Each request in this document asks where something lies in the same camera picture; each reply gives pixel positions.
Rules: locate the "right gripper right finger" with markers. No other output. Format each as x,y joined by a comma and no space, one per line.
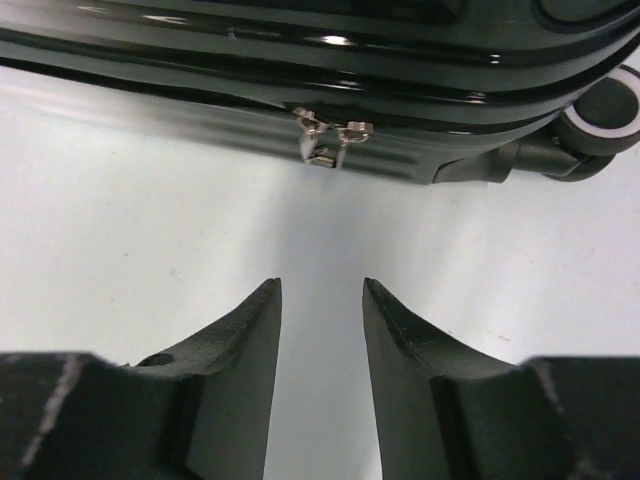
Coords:
444,410

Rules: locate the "silver zipper pull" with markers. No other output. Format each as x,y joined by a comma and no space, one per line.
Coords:
312,129
353,132

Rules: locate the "black white space suitcase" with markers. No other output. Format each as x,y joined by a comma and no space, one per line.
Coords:
456,91

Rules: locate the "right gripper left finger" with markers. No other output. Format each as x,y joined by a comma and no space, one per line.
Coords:
199,409

